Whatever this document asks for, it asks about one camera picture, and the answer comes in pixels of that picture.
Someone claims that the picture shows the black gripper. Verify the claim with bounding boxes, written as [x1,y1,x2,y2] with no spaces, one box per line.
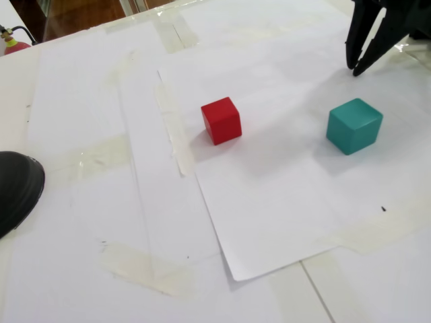
[345,0,431,77]

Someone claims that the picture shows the teal blue cube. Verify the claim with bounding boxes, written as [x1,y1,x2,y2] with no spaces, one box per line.
[325,98,384,156]

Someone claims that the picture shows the red cube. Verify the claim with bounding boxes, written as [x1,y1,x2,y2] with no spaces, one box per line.
[200,96,243,146]

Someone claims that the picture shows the clear glossy tape strip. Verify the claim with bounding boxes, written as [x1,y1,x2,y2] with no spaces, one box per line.
[370,42,413,68]

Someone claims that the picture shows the beige masking tape strip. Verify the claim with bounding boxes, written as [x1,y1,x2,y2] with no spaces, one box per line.
[316,196,431,257]
[62,133,133,184]
[99,241,198,299]
[269,251,337,323]
[153,15,202,54]
[154,82,197,176]

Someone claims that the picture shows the white paper sheet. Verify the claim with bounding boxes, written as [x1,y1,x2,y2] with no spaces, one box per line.
[117,67,223,262]
[157,30,431,283]

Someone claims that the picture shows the brown wooden cabinet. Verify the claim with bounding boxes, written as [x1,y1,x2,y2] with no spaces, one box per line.
[8,0,127,43]

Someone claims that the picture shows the red fire extinguisher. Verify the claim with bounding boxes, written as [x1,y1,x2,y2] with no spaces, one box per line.
[0,25,40,57]

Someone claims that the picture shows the black rounded camera base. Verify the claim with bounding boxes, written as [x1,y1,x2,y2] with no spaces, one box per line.
[0,151,46,240]

